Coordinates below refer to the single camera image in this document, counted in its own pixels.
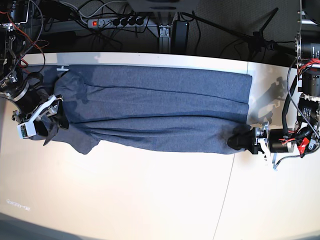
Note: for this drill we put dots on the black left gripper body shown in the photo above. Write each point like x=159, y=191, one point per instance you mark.
x=277, y=140

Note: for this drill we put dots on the blue grey T-shirt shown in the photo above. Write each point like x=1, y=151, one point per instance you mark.
x=152, y=108

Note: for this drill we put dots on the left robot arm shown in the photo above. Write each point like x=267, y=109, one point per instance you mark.
x=301, y=111

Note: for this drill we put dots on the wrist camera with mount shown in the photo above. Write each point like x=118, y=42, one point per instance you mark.
x=270, y=158
x=26, y=129

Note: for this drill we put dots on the black power adapter brick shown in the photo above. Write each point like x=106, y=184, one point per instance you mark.
x=179, y=38

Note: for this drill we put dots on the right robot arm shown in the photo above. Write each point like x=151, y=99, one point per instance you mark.
x=15, y=43

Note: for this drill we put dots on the white power strip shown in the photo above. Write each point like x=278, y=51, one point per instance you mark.
x=117, y=22

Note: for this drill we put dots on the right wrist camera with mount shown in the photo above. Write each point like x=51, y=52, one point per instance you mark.
x=26, y=129

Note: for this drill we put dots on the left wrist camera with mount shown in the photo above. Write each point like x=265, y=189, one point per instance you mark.
x=270, y=158

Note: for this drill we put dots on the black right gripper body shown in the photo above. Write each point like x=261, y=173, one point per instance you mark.
x=28, y=101

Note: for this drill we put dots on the aluminium frame post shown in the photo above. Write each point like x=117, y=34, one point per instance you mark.
x=164, y=29

